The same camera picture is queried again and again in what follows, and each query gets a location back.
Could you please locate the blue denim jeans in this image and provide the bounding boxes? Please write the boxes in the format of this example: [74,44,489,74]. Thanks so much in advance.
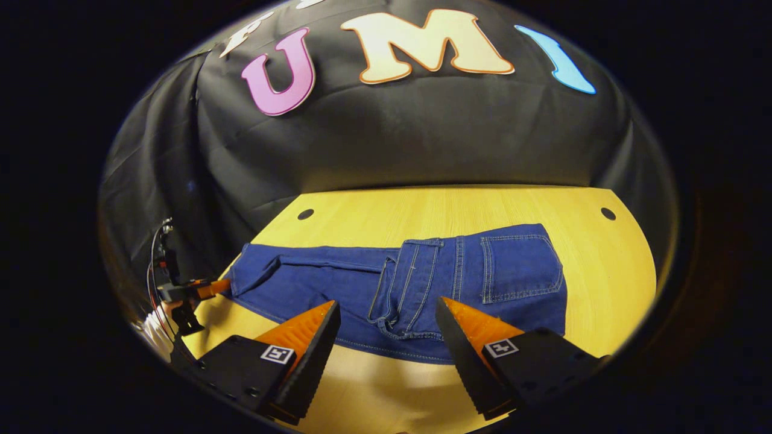
[224,224,569,365]

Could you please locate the black backdrop cloth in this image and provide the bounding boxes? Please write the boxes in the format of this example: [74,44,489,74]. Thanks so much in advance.
[98,0,679,314]

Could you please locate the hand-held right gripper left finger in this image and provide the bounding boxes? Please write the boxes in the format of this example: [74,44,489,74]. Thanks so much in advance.
[181,300,342,426]

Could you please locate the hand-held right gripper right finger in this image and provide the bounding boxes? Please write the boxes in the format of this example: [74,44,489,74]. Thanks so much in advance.
[435,296,610,421]

